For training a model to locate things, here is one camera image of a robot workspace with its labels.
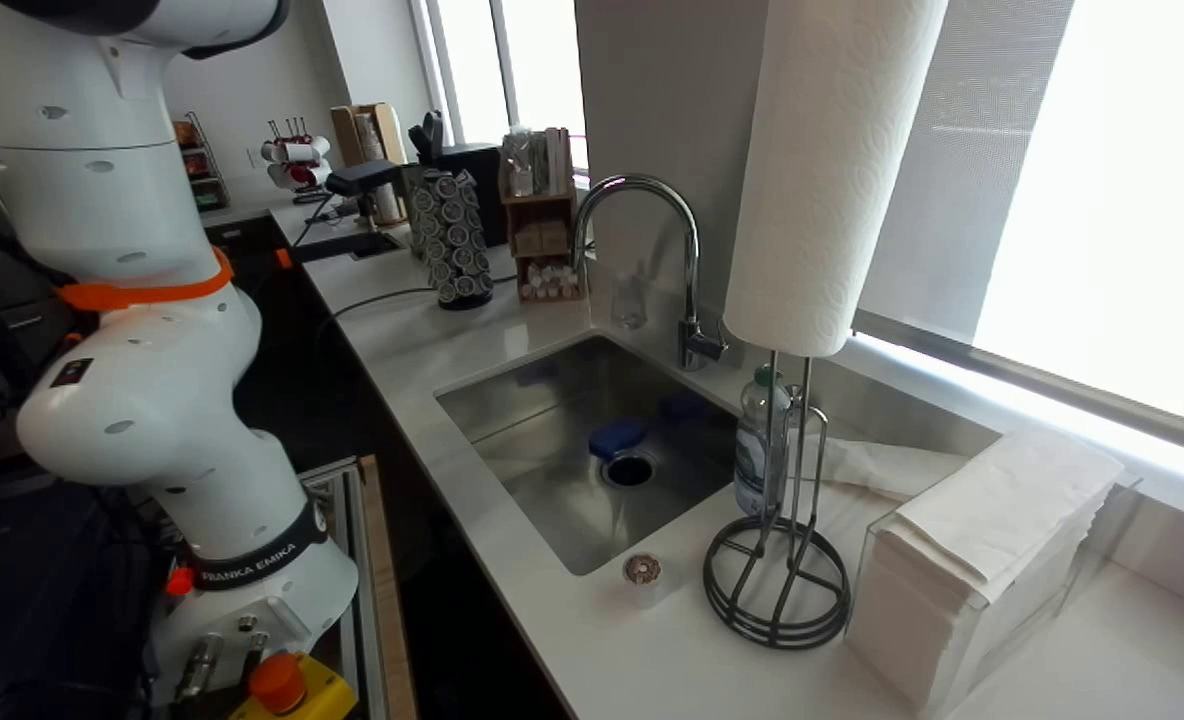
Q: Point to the chrome curved faucet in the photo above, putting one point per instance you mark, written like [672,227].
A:
[688,252]

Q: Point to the wall shelf with boxes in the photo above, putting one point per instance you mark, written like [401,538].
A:
[197,161]

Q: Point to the wooden board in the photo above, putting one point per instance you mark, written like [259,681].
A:
[384,600]

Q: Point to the stack of folded paper towels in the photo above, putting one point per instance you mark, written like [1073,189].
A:
[979,573]

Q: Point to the white window blind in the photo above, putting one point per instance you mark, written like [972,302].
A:
[979,145]

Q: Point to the orange yellow emergency stop button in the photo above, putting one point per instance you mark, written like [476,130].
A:
[286,685]

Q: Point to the white paper towel roll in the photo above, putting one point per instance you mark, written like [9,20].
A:
[818,175]

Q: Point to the small round sink stopper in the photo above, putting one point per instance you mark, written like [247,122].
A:
[640,571]

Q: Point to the black countertop appliance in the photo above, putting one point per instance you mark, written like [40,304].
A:
[476,175]

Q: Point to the blue sponge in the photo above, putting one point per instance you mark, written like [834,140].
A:
[616,437]

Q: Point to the stainless steel sink basin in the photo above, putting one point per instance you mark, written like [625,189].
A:
[552,455]

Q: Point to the wooden caddy with supplies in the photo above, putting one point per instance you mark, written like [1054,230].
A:
[538,222]

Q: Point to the clear plastic water bottle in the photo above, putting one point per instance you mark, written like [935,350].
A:
[756,455]

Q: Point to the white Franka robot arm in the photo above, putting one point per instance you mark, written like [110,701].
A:
[124,345]

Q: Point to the red and white small device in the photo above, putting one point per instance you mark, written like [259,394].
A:
[299,158]

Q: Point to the tall light wooden box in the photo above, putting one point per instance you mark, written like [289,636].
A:
[366,140]

